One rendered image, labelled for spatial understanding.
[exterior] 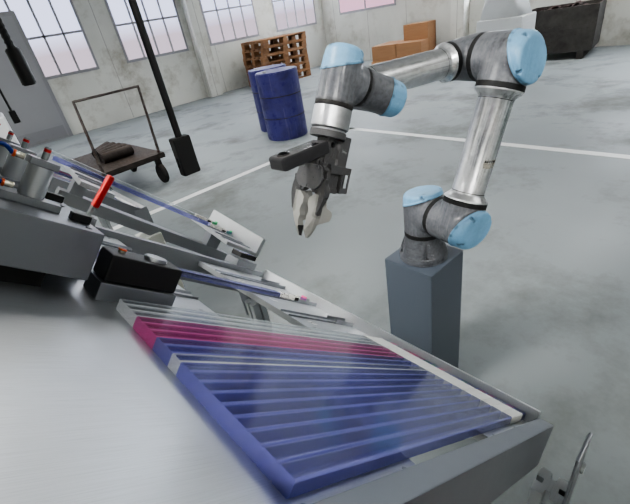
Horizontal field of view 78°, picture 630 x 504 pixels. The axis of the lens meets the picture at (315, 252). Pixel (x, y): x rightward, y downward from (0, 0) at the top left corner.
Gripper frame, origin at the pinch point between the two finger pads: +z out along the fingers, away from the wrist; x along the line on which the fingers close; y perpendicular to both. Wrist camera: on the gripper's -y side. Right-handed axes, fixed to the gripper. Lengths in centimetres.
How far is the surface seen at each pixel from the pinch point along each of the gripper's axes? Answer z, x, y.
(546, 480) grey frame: 25, -50, 10
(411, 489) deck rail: 5, -48, -34
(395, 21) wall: -398, 604, 761
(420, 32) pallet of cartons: -342, 486, 706
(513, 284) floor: 23, 1, 150
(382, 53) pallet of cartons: -292, 551, 675
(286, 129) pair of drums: -54, 333, 263
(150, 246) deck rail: 8.9, 19.0, -22.0
